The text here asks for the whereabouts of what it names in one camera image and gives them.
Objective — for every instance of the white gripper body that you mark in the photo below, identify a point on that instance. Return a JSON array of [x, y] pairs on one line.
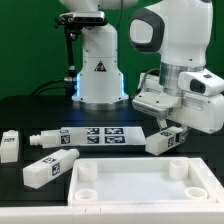
[[204, 113]]

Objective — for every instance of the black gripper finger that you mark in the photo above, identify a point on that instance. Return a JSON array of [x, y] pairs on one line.
[[162, 123], [183, 134]]

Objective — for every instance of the white desk tabletop tray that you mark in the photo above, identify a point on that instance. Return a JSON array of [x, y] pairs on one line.
[[143, 181]]

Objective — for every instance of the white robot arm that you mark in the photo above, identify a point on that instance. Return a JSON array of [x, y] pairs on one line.
[[179, 31]]

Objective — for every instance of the white marker sheet with tags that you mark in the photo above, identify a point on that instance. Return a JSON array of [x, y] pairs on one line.
[[114, 136]]

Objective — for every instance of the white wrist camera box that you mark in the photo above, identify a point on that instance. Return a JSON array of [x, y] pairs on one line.
[[201, 82]]

